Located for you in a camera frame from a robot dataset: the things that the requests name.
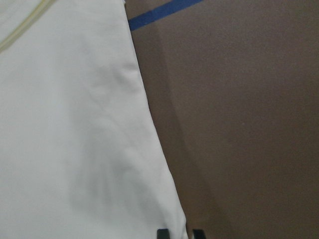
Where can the cream long-sleeve cat shirt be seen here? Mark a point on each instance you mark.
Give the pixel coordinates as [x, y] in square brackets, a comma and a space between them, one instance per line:
[80, 157]

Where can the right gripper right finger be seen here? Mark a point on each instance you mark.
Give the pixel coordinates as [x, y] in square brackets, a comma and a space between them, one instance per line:
[198, 234]

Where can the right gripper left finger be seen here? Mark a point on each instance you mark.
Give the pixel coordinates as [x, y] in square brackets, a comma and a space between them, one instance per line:
[163, 234]

